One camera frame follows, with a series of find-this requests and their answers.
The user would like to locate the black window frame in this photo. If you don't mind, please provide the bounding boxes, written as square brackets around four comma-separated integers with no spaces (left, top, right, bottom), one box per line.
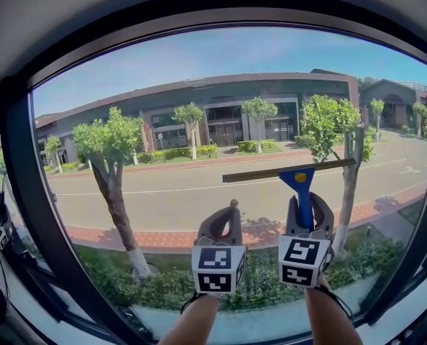
[0,0,427,345]

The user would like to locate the black cable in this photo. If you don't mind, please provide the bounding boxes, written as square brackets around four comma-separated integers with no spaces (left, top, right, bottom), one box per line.
[316,284,354,323]
[180,291,201,316]

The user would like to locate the small grey gabled building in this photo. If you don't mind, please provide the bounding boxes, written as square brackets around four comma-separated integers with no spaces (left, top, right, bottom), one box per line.
[359,78,427,129]

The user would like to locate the person's left forearm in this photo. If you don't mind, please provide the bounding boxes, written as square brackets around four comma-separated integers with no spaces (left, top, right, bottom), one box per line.
[157,293,221,345]

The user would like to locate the row of small street trees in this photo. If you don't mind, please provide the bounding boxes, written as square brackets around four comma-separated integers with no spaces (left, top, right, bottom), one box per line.
[42,97,427,174]

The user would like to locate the large window glass pane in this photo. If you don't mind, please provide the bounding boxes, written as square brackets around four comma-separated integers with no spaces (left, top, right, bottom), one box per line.
[29,25,427,341]

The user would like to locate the person's right forearm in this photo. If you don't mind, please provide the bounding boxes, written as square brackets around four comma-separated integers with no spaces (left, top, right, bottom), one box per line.
[304,285,364,345]

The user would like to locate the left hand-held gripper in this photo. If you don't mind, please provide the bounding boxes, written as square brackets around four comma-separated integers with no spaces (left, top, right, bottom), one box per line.
[190,206,248,295]

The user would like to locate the leaning roadside tree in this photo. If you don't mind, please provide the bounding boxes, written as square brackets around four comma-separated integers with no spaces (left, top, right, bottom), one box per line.
[72,106,153,280]

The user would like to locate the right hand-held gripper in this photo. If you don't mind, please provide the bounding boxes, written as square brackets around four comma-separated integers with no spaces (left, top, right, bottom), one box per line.
[277,191,335,288]

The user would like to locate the blue squeegee with brass blade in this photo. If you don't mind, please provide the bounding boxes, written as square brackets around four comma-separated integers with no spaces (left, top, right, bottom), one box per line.
[222,157,357,229]

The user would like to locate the long dark grey building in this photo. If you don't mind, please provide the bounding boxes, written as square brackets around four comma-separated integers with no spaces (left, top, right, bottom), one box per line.
[33,68,360,168]

